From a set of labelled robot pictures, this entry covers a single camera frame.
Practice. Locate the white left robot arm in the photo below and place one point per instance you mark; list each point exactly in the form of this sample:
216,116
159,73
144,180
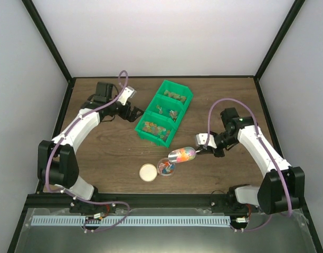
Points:
56,159

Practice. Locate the green bin with popsicle candies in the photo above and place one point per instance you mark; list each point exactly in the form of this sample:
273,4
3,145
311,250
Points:
176,91

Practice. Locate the light blue slotted cable duct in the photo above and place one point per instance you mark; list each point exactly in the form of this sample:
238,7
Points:
134,221

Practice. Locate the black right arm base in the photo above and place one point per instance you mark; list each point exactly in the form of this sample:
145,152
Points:
226,202

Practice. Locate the silver metal scoop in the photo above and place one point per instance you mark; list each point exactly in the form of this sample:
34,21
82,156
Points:
182,155

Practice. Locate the cream jar lid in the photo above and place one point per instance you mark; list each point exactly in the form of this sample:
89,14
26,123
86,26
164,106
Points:
148,172

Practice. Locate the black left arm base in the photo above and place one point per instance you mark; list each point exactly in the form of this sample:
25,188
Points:
100,202

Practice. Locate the clear glass jar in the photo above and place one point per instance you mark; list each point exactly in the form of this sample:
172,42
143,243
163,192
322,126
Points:
165,167

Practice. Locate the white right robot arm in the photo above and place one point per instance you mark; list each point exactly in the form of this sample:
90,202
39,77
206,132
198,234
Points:
283,186

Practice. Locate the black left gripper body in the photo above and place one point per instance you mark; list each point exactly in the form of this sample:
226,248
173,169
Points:
124,114

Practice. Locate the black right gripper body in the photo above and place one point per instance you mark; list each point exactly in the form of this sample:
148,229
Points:
230,140

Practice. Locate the green bin with star candies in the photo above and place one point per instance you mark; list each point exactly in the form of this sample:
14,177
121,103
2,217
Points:
156,128

